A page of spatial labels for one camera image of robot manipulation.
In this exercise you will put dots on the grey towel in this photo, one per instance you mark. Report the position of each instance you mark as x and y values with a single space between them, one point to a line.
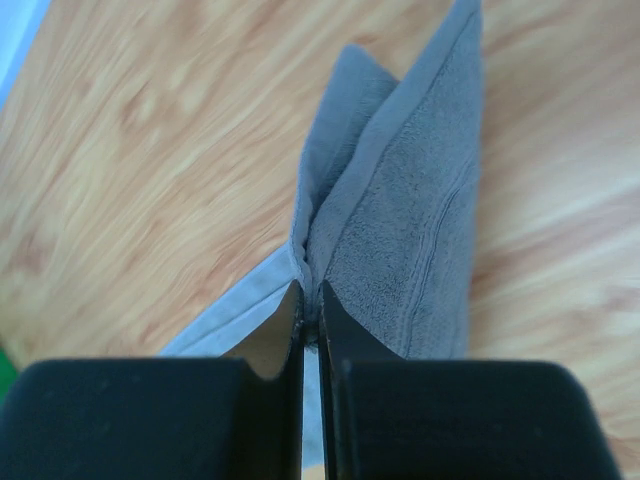
385 204

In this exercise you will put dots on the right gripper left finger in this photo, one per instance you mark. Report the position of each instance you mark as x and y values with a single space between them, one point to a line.
160 417

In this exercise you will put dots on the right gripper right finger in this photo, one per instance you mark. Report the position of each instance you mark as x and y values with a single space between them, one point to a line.
386 417

